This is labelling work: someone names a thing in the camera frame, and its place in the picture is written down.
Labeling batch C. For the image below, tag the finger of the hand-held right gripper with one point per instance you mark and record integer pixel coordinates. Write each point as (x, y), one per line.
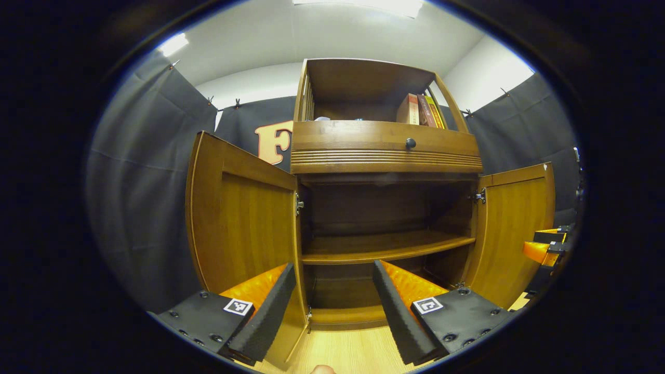
(537, 253)
(548, 236)

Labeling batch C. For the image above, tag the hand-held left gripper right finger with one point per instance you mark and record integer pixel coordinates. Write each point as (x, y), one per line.
(397, 317)

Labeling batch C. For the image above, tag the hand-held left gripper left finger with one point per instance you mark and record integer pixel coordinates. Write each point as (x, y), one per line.
(270, 317)

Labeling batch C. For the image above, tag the wooden cabinet door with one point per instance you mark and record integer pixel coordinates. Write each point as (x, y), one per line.
(514, 218)
(249, 223)

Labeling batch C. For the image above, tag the wooden inner shelf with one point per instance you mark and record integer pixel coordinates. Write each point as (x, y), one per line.
(374, 246)

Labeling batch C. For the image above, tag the yellow and red book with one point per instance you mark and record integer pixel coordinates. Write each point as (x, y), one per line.
(436, 114)

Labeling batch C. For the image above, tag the black round knob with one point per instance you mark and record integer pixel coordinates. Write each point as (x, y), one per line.
(410, 144)

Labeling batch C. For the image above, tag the black backdrop cloth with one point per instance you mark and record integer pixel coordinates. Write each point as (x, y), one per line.
(140, 208)

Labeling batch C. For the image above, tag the brown book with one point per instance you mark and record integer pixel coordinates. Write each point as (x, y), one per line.
(426, 111)

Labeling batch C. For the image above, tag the cream book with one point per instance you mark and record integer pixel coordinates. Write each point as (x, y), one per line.
(409, 109)

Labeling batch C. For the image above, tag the small ceiling light panel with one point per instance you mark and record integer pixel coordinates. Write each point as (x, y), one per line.
(174, 44)

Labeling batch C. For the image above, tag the large ceiling light panel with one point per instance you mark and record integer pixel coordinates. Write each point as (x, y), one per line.
(363, 5)

